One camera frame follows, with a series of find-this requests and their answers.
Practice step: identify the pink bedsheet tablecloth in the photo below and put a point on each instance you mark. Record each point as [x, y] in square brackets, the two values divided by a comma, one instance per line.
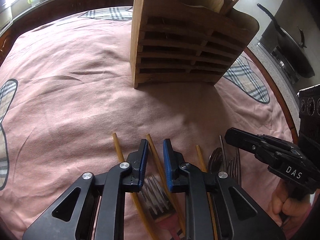
[67, 86]

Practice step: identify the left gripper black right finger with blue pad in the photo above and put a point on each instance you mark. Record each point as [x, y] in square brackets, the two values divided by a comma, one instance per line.
[237, 215]

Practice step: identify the thin steel utensil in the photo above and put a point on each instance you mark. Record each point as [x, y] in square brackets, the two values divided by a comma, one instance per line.
[223, 154]

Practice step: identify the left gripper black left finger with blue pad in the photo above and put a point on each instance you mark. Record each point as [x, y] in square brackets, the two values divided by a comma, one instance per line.
[93, 206]

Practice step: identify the steel spoon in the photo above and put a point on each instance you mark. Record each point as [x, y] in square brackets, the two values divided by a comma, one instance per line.
[215, 160]

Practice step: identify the steel fork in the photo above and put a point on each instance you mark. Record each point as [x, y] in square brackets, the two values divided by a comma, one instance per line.
[234, 167]

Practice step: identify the person right hand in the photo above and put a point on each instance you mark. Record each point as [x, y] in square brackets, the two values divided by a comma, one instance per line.
[288, 213]

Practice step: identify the pink handled fork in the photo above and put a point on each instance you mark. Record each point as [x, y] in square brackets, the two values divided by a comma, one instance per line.
[160, 207]

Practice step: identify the black wok pan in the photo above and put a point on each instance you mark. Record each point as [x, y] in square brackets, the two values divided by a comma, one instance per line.
[290, 49]

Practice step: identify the wooden utensil holder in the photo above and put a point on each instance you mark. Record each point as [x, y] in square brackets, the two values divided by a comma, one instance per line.
[187, 40]

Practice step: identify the wooden chopstick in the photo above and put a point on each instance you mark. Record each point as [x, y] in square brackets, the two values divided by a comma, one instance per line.
[172, 197]
[134, 195]
[204, 170]

